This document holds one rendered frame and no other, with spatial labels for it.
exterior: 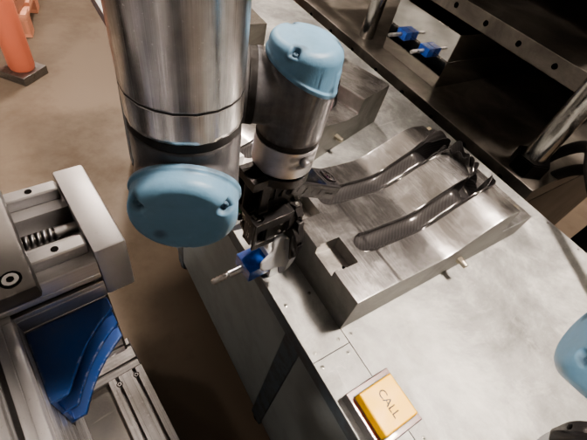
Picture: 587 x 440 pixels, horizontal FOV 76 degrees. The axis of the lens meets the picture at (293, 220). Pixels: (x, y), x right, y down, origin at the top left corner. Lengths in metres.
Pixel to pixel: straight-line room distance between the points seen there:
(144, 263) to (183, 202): 1.38
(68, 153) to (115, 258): 1.66
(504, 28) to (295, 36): 0.95
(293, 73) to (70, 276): 0.31
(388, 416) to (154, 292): 1.14
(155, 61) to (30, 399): 0.33
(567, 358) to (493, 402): 0.40
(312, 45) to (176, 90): 0.18
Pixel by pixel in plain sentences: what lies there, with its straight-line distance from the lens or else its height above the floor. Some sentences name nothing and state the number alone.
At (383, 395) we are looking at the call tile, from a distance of 0.58.
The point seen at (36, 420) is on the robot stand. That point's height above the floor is 0.95.
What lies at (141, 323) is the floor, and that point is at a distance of 1.50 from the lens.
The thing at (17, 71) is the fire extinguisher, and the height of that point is 0.05.
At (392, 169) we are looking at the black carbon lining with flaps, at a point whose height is 0.90.
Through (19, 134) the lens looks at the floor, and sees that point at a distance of 2.27.
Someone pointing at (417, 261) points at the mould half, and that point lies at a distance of 0.65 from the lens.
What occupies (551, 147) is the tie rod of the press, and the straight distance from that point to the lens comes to 1.17.
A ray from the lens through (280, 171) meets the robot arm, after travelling 0.43.
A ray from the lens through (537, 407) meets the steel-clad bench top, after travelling 0.76.
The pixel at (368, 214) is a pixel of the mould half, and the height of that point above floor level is 0.89.
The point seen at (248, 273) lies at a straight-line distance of 0.61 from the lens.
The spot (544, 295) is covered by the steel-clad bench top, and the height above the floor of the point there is 0.80.
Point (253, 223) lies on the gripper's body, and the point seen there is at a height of 0.99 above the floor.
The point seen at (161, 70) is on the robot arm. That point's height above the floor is 1.24.
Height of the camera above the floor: 1.35
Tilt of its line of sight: 49 degrees down
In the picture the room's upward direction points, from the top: 17 degrees clockwise
